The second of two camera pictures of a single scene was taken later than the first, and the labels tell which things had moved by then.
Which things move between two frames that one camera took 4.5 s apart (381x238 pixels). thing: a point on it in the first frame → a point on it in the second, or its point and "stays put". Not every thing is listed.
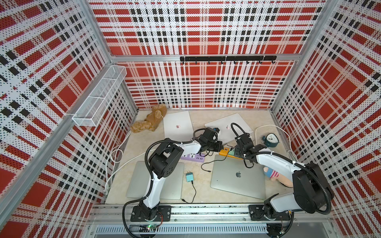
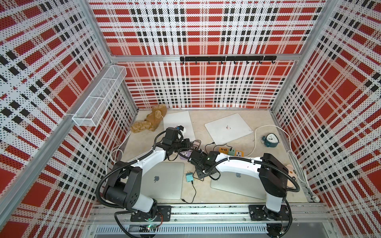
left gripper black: x=219 y=145 → x=185 y=142
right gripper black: x=236 y=151 → x=201 y=175
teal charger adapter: x=189 y=176 stays put
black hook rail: x=227 y=58 stays put
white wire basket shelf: x=90 y=112 stays put
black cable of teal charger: x=195 y=195 stays put
